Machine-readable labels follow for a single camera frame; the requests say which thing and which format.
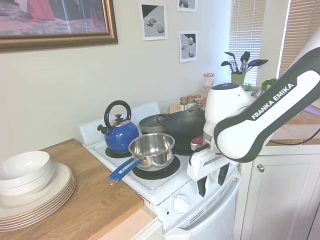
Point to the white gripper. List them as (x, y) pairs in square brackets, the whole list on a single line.
[(197, 167)]

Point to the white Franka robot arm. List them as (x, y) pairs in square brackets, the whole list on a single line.
[(250, 135)]

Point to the white electric stove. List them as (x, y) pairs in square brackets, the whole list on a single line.
[(160, 182)]

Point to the white oven door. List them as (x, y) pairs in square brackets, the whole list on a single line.
[(212, 220)]

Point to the large white oven knob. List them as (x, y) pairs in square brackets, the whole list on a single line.
[(180, 204)]

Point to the black coil burner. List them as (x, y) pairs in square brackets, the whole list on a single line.
[(112, 153), (181, 151), (155, 174)]

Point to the silver cabinet knob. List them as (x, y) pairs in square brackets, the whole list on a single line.
[(260, 168)]

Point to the black wok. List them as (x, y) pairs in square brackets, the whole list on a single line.
[(182, 122)]

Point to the white cabinet door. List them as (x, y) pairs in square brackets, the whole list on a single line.
[(282, 195)]

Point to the small green potted plant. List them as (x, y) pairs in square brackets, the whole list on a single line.
[(248, 87)]

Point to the glass jar red checkered lid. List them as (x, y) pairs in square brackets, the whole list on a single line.
[(208, 81)]

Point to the green utensil holder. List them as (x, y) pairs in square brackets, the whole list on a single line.
[(237, 80)]

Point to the green succulent plant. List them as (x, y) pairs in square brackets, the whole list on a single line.
[(267, 83)]

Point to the black kitchen ladle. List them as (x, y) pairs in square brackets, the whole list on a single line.
[(225, 63)]

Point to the black slotted spoon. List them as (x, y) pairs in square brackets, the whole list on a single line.
[(258, 62)]

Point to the black kitchen spoon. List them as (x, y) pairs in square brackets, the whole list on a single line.
[(229, 54)]

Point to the black kitchen spatula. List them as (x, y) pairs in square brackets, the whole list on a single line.
[(245, 57)]

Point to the medium grey shapes paper print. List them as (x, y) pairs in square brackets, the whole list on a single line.
[(188, 47)]

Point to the gold rimmed white plate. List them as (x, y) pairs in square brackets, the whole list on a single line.
[(50, 212), (62, 175), (50, 204), (50, 207)]

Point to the white ceramic bowl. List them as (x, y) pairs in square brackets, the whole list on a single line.
[(46, 186), (25, 165), (47, 176)]

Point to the large grey shapes paper print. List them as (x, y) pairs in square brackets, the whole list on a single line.
[(153, 21)]

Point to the small cropped paper print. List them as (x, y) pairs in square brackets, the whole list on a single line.
[(187, 5)]

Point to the gold framed painting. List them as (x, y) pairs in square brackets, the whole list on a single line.
[(50, 17)]

